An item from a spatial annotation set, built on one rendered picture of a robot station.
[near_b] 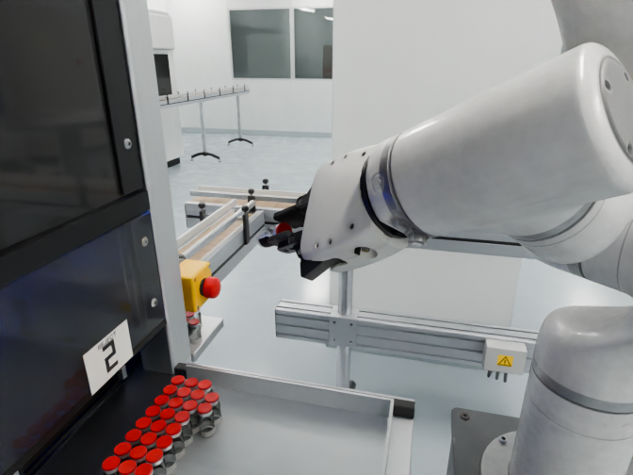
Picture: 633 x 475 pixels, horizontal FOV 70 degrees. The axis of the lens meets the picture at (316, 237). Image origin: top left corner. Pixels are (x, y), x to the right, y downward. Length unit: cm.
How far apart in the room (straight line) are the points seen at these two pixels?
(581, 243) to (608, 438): 30
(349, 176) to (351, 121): 158
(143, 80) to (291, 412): 53
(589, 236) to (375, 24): 166
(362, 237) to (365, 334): 126
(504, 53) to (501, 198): 166
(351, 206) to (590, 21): 21
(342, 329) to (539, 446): 107
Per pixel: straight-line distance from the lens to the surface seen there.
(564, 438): 61
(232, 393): 78
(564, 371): 56
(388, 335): 160
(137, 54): 68
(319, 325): 162
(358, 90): 195
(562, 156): 26
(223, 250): 119
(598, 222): 35
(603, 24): 38
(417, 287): 216
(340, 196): 38
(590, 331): 55
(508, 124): 27
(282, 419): 73
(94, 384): 66
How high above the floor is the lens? 138
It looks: 22 degrees down
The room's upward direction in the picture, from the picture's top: straight up
